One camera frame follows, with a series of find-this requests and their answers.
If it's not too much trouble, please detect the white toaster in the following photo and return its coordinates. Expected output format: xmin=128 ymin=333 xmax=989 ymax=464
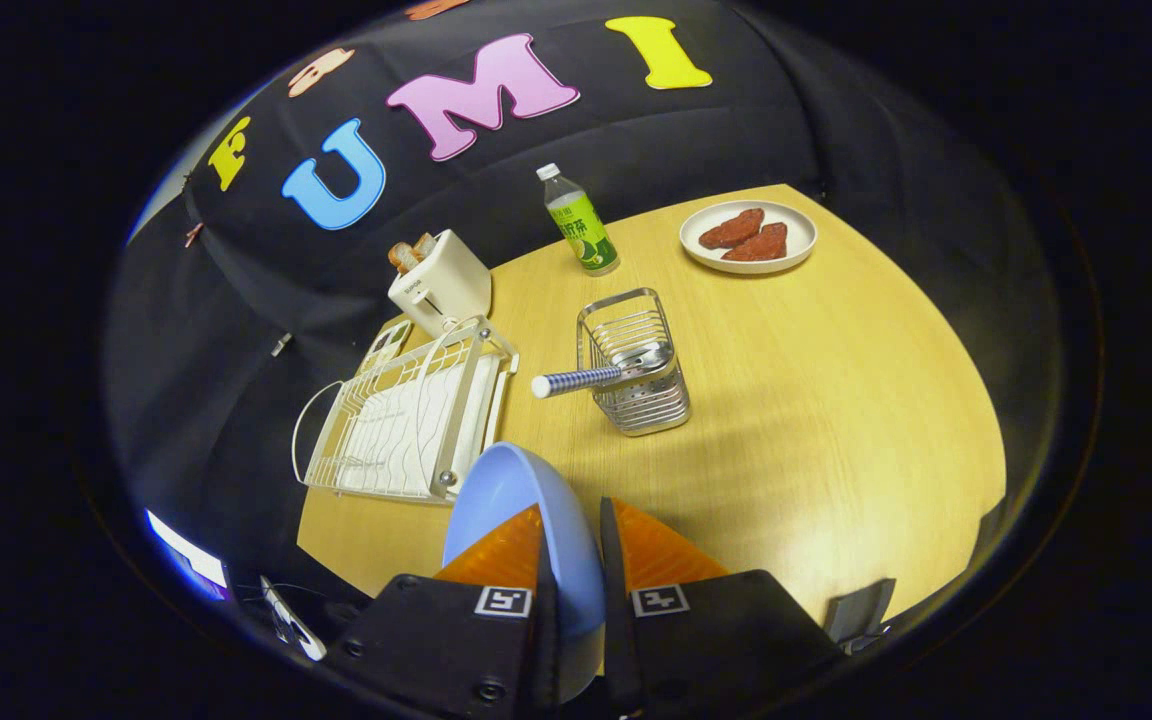
xmin=387 ymin=229 xmax=493 ymax=339

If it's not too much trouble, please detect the green label drink bottle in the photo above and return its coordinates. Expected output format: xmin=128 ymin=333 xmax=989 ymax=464
xmin=536 ymin=163 xmax=621 ymax=277

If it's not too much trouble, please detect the red meat slice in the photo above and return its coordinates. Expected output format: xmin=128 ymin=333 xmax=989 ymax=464
xmin=721 ymin=222 xmax=789 ymax=263
xmin=698 ymin=208 xmax=765 ymax=250

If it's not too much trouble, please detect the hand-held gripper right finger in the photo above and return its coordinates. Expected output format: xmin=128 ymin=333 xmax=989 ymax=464
xmin=599 ymin=497 xmax=843 ymax=720

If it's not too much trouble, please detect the spoon with blue checkered handle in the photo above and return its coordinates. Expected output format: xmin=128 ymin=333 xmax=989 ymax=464
xmin=532 ymin=343 xmax=672 ymax=400

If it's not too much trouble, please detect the white plate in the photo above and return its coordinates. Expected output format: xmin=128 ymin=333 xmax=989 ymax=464
xmin=679 ymin=200 xmax=818 ymax=275

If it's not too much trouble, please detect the divided condiment dish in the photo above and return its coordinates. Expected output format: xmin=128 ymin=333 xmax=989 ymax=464
xmin=361 ymin=318 xmax=415 ymax=373

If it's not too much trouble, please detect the dark grey panel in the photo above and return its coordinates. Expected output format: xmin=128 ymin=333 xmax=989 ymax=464
xmin=824 ymin=578 xmax=897 ymax=646

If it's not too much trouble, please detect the white wire dish rack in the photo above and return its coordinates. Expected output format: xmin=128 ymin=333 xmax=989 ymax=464
xmin=292 ymin=315 xmax=520 ymax=504

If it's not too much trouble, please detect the blue plate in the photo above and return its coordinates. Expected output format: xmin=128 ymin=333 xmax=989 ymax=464
xmin=443 ymin=442 xmax=605 ymax=701

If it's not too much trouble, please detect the computer monitor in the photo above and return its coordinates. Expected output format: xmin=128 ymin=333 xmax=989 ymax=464
xmin=144 ymin=510 xmax=229 ymax=601

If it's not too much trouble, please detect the metal wire basket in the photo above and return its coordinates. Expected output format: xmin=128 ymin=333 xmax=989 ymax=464
xmin=576 ymin=288 xmax=692 ymax=438

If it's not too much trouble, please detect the black backdrop cloth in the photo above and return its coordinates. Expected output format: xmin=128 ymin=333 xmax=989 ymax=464
xmin=101 ymin=0 xmax=1067 ymax=601

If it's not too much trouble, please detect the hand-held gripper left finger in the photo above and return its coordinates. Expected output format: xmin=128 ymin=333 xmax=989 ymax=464
xmin=321 ymin=503 xmax=563 ymax=720

